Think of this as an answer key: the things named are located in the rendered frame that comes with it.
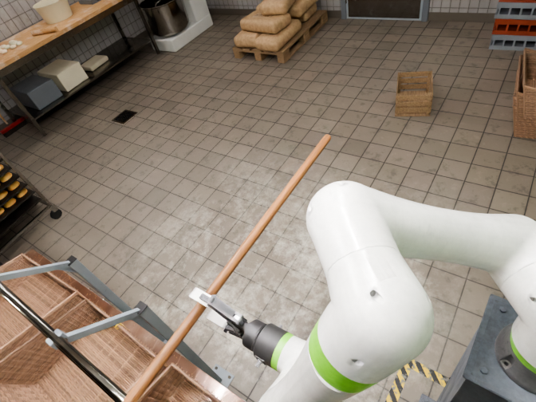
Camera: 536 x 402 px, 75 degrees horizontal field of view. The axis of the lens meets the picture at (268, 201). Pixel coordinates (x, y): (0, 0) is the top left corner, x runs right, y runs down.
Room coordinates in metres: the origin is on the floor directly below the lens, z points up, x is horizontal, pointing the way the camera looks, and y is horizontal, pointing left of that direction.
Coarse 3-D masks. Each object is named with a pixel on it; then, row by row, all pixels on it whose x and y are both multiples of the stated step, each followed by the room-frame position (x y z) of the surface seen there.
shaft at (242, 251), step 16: (320, 144) 1.04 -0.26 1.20; (288, 192) 0.85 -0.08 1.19; (272, 208) 0.79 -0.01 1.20; (240, 256) 0.64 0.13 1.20; (224, 272) 0.60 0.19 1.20; (208, 288) 0.57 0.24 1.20; (192, 320) 0.48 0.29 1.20; (176, 336) 0.45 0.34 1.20; (160, 352) 0.42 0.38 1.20; (160, 368) 0.39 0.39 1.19; (144, 384) 0.35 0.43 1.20; (128, 400) 0.33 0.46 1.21
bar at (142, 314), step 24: (48, 264) 1.04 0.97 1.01; (72, 264) 1.06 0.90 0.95; (0, 288) 0.84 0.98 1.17; (96, 288) 1.05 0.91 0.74; (24, 312) 0.70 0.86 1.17; (144, 312) 0.72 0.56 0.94; (48, 336) 0.59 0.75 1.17; (72, 336) 0.60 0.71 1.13; (168, 336) 0.72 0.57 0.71; (72, 360) 0.49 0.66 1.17; (192, 360) 0.72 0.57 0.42
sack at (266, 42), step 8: (296, 24) 4.51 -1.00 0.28; (280, 32) 4.39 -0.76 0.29; (288, 32) 4.38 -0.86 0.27; (296, 32) 4.47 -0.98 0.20; (256, 40) 4.42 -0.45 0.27; (264, 40) 4.34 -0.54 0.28; (272, 40) 4.26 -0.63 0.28; (280, 40) 4.26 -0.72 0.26; (288, 40) 4.35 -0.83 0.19; (256, 48) 4.43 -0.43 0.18; (264, 48) 4.31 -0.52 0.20; (272, 48) 4.22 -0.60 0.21; (280, 48) 4.24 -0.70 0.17
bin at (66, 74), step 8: (56, 64) 5.12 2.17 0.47; (64, 64) 5.03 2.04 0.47; (72, 64) 4.94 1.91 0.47; (40, 72) 5.01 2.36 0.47; (48, 72) 4.92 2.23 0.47; (56, 72) 4.84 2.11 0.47; (64, 72) 4.80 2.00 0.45; (72, 72) 4.87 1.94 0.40; (80, 72) 4.93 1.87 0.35; (56, 80) 4.78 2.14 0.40; (64, 80) 4.76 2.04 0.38; (72, 80) 4.82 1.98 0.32; (80, 80) 4.89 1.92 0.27; (64, 88) 4.74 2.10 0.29; (72, 88) 4.78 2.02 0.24
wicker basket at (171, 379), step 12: (168, 372) 0.57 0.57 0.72; (180, 372) 0.55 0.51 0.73; (156, 384) 0.53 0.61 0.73; (168, 384) 0.54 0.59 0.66; (180, 384) 0.56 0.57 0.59; (192, 384) 0.49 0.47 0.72; (144, 396) 0.49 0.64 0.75; (156, 396) 0.51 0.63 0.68; (168, 396) 0.52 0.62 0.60; (180, 396) 0.51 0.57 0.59; (192, 396) 0.50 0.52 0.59; (204, 396) 0.49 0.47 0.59
